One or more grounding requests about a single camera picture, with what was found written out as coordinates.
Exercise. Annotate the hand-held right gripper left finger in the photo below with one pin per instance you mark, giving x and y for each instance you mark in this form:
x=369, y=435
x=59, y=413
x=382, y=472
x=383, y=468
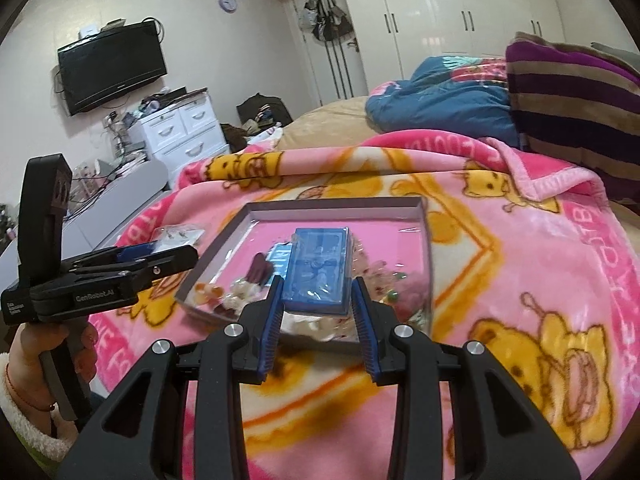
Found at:
x=267, y=325

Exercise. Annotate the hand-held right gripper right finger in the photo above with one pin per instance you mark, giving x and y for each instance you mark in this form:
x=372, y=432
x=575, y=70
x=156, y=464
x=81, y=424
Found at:
x=367, y=327

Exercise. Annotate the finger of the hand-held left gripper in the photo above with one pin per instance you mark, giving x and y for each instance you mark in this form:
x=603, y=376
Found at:
x=135, y=251
x=160, y=262

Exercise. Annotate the pink fuzzy hair clip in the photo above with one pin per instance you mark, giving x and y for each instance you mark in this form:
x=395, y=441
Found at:
x=412, y=300

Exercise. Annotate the grey cardboard box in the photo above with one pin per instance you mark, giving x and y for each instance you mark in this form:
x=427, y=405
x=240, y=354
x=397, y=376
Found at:
x=220, y=245

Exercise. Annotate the blue plastic box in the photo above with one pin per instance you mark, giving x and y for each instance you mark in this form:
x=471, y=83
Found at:
x=317, y=270

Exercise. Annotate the person's left forearm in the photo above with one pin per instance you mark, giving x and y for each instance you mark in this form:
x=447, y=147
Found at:
x=25, y=430

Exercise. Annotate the person's left hand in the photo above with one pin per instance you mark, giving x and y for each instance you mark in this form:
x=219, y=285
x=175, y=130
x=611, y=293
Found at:
x=27, y=350

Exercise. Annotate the clear packet with white card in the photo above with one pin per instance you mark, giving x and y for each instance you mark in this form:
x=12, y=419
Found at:
x=177, y=236

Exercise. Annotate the white pearl hair clip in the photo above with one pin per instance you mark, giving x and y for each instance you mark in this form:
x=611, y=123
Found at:
x=240, y=295

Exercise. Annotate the dotted bow hair clip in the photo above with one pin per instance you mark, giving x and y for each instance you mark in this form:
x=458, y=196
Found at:
x=375, y=280

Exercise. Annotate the dark purple hair clip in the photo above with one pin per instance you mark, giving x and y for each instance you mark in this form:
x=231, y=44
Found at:
x=259, y=270

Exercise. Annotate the yellow hair clip in bag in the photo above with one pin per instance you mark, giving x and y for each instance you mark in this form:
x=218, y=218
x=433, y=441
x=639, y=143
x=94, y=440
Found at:
x=207, y=294

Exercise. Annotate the light grey desk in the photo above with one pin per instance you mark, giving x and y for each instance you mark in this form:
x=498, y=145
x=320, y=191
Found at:
x=125, y=185

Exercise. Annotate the white drawer cabinet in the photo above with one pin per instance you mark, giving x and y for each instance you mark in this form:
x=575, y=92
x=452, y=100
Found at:
x=185, y=130

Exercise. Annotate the pink printed blanket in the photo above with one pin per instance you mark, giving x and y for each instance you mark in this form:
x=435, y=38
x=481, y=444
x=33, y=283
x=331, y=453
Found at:
x=500, y=270

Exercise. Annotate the dark bag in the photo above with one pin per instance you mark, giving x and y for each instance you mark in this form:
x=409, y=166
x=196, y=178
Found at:
x=260, y=112

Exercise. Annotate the tan bed sheet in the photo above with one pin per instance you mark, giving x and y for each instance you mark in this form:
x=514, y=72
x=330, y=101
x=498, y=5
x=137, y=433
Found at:
x=330, y=125

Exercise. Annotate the blue quilt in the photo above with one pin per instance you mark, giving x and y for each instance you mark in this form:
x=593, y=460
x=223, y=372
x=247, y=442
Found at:
x=440, y=95

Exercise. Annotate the white door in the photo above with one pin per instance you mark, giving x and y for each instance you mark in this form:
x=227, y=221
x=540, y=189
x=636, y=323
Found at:
x=345, y=75

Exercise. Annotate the hanging bags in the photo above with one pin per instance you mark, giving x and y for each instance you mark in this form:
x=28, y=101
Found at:
x=327, y=20

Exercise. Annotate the purple striped blanket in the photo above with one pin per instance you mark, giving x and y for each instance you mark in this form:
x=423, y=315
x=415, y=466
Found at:
x=575, y=110

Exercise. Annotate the white wardrobe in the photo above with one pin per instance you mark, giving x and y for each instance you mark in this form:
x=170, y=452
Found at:
x=450, y=20

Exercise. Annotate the black wall television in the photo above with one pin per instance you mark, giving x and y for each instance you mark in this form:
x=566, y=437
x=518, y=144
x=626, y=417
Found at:
x=110, y=67

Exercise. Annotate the round wall clock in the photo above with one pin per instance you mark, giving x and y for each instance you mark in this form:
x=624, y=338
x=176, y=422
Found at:
x=228, y=3

